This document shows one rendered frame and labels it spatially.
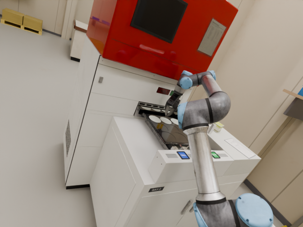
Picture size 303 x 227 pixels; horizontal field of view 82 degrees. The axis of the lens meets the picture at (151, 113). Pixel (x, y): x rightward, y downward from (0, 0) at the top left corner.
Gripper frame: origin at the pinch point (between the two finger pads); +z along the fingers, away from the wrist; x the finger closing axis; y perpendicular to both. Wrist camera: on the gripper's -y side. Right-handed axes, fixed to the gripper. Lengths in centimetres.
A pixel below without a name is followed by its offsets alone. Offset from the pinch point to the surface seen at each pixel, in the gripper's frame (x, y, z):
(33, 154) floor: 101, -19, 96
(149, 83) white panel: 21.8, -1.7, -16.6
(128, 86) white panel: 31.8, -13.2, -10.9
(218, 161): -42.6, -22.7, 0.6
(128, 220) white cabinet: -14, -56, 43
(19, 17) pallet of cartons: 613, 305, 61
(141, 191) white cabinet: -13, -57, 19
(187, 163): -26.1, -41.8, 1.6
